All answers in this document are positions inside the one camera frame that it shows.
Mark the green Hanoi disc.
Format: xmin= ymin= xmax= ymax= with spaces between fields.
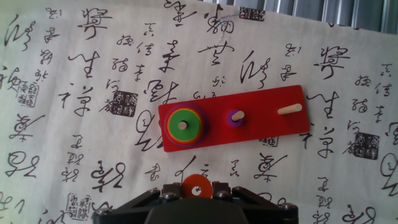
xmin=167 ymin=108 xmax=202 ymax=141

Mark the small purple Hanoi disc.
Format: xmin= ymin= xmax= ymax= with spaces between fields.
xmin=226 ymin=109 xmax=245 ymax=128

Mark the yellow Hanoi disc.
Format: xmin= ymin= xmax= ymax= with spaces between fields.
xmin=165 ymin=107 xmax=205 ymax=144

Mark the red Hanoi base board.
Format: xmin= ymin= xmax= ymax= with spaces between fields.
xmin=157 ymin=84 xmax=311 ymax=153

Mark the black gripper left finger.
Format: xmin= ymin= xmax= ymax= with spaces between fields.
xmin=92 ymin=182 xmax=182 ymax=224

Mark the large orange Hanoi disc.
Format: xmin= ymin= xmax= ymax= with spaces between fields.
xmin=164 ymin=105 xmax=206 ymax=146

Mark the calligraphy printed beige cloth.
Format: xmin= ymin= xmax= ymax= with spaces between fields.
xmin=0 ymin=0 xmax=398 ymax=224

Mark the large purple Hanoi disc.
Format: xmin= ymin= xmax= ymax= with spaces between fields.
xmin=164 ymin=103 xmax=208 ymax=148

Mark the small orange Hanoi disc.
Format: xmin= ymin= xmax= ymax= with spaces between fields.
xmin=180 ymin=174 xmax=214 ymax=199

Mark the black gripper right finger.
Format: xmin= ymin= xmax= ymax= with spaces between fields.
xmin=212 ymin=181 xmax=299 ymax=224

